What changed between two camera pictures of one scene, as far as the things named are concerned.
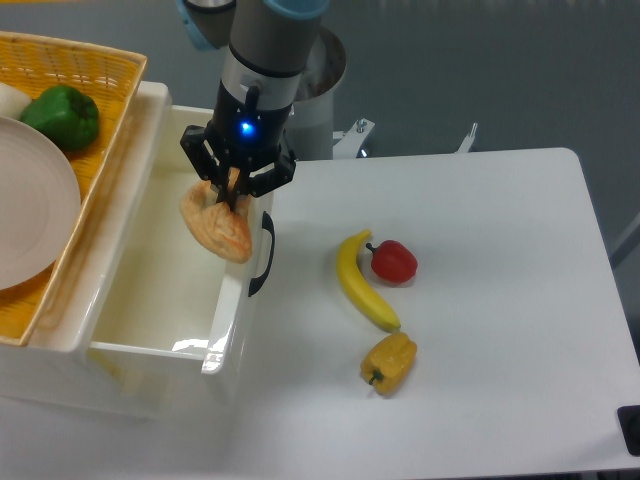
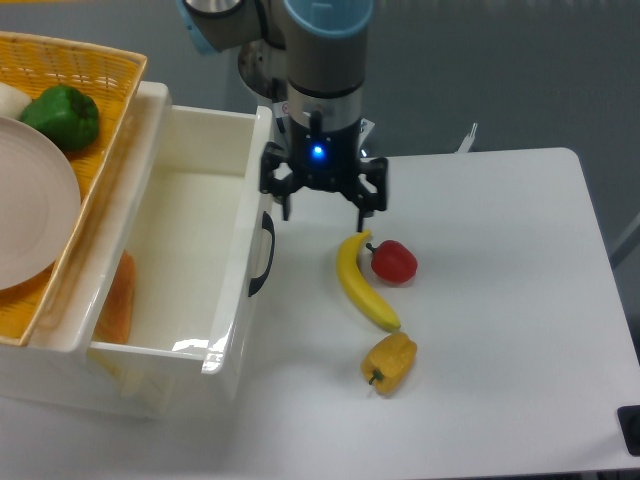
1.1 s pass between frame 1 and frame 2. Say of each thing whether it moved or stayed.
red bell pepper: stayed
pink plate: stayed
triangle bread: moved
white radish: stayed
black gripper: moved
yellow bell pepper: stayed
